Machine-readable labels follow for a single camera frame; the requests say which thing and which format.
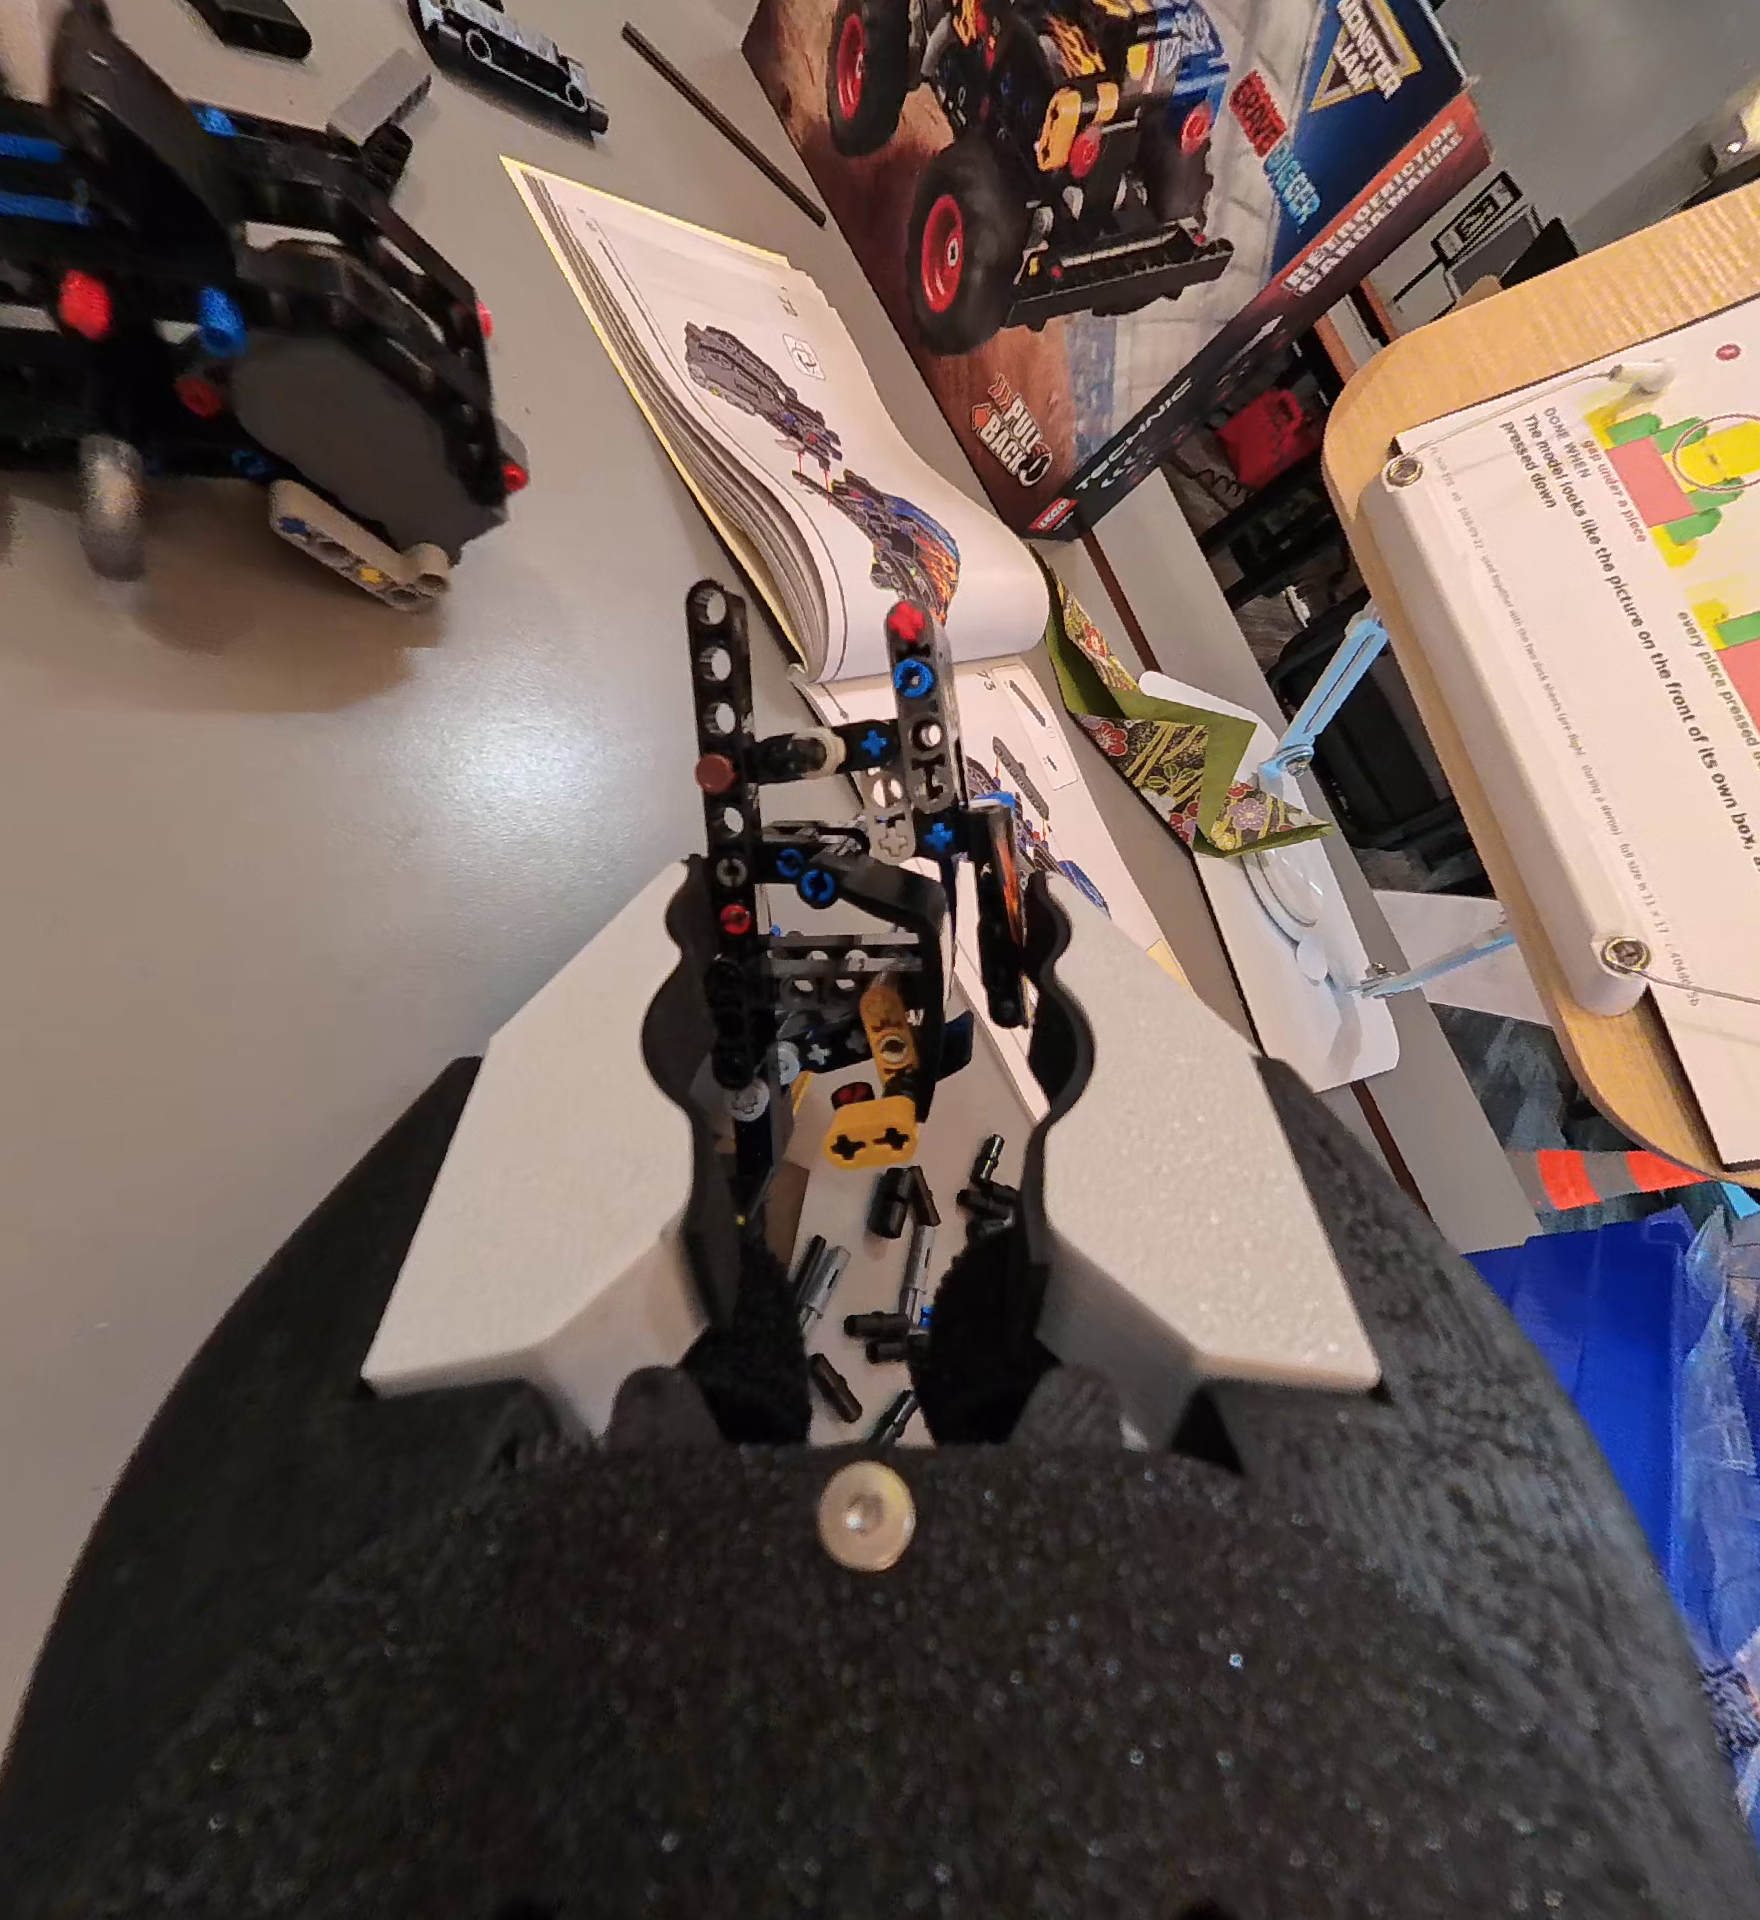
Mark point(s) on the black lego brick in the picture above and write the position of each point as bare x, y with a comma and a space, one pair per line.
259, 24

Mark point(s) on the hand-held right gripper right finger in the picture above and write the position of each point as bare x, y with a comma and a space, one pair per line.
1211, 1201

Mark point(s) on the blue plastic bin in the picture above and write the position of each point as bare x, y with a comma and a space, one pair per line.
1572, 1425

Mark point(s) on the lego set box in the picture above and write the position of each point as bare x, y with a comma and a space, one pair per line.
1241, 225

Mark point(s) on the black grey lego chassis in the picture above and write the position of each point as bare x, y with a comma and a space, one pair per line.
355, 437

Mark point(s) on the black lego beam assembly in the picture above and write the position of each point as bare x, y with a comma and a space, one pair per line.
521, 67

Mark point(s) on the blue flame-print lego body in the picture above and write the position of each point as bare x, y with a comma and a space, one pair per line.
879, 896

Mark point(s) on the pile of black lego pins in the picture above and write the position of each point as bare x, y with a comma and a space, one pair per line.
896, 1201

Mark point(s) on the instruction booklet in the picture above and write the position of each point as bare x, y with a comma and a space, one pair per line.
701, 286

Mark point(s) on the small white round disc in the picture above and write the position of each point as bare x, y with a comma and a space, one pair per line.
1315, 964

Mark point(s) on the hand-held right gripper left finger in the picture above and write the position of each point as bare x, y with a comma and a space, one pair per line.
534, 1184

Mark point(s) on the white instruction card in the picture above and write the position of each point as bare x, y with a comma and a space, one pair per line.
1645, 677

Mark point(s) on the orange tape strip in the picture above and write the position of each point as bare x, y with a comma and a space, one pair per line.
1615, 1179

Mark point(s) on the wooden board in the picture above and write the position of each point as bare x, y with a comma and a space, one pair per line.
1572, 330

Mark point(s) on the long black lego axle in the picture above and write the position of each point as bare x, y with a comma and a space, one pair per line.
723, 120

